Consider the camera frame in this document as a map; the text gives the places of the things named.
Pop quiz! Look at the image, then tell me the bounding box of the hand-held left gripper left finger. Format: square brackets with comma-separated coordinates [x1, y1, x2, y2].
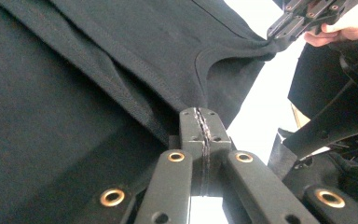
[178, 106, 208, 197]

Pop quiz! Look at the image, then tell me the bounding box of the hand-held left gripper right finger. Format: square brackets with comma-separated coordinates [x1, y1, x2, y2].
[198, 106, 233, 198]

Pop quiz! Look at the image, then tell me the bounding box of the black tank top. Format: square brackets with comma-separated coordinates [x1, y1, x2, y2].
[0, 0, 282, 224]

